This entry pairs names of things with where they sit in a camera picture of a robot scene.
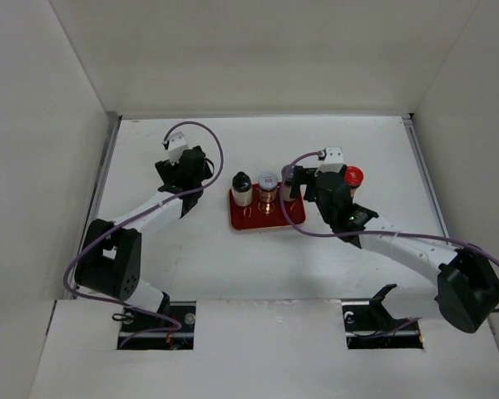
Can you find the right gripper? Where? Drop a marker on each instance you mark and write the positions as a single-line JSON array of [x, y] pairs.
[[303, 176]]

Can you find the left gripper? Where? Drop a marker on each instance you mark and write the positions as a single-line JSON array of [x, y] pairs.
[[168, 170]]

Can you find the squat red-lid sauce jar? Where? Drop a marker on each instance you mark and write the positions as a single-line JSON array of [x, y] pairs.
[[353, 178]]

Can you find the black-top salt grinder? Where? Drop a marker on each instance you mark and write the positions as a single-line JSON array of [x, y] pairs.
[[288, 187]]

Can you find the black-cap white bottle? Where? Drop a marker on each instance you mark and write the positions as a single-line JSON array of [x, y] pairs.
[[242, 189]]

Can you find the grey-lid condiment jar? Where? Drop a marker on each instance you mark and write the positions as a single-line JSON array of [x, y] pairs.
[[267, 188]]

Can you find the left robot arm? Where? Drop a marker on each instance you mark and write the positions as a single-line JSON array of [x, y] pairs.
[[112, 263]]

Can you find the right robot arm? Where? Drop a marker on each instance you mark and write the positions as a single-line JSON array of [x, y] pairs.
[[467, 285]]

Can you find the red lacquer tray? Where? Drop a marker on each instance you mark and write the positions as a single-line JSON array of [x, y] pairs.
[[258, 215]]

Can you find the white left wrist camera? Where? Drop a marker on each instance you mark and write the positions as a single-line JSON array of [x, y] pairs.
[[175, 144]]

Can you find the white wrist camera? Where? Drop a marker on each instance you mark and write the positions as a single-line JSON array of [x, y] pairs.
[[331, 159], [175, 144]]

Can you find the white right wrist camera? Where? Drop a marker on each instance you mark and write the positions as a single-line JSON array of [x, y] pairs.
[[331, 159]]

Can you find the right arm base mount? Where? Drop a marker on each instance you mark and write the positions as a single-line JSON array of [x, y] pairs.
[[369, 325]]

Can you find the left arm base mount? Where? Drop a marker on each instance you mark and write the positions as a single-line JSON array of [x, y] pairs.
[[140, 332]]

